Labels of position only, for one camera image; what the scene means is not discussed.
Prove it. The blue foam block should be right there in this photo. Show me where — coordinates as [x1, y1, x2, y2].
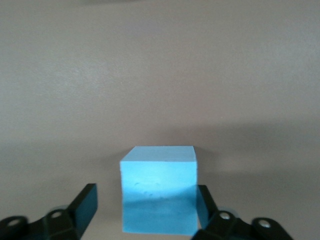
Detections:
[119, 145, 199, 236]

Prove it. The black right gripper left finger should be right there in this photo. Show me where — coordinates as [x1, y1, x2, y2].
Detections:
[0, 183, 99, 240]

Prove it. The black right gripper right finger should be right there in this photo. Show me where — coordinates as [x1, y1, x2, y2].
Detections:
[190, 184, 293, 240]

